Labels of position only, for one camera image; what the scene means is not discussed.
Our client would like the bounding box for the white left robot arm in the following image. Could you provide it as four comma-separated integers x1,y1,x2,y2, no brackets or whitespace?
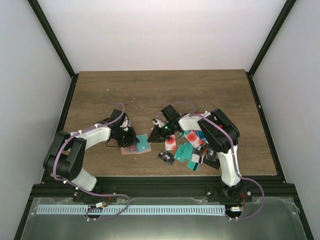
43,109,140,202

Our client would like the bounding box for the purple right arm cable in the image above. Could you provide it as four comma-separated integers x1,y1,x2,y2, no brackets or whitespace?
154,101,265,221

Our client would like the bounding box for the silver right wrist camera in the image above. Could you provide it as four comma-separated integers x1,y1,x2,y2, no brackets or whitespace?
152,117,165,128

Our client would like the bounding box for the black VIP card right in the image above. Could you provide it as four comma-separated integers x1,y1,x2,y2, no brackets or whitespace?
204,147,217,162

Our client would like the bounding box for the black vip card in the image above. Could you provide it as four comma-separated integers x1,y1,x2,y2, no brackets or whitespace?
204,147,217,162
157,150,175,166

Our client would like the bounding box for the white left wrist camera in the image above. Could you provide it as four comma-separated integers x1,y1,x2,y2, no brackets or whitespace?
120,118,132,129

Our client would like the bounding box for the black VIP card lower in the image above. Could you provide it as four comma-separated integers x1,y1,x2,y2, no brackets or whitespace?
157,150,175,166

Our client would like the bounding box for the teal card large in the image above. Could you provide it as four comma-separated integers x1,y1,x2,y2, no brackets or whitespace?
174,142,200,172

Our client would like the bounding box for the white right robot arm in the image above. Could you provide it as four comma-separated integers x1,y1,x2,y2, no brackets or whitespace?
147,105,243,202

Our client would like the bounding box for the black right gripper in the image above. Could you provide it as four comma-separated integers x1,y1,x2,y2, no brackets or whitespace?
148,122,175,144

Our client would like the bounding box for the white red circle card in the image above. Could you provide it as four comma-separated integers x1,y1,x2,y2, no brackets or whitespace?
165,136,177,151
185,131,203,148

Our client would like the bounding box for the black card right bottom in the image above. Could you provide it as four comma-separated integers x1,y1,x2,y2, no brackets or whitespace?
202,158,221,170

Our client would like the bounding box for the teal VIP card small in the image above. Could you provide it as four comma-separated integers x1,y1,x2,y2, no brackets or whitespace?
136,134,151,153

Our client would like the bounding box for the grey metal tray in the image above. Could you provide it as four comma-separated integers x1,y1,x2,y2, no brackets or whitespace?
21,197,307,240

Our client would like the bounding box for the white slotted cable duct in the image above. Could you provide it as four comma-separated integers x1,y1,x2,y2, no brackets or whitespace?
36,204,226,216

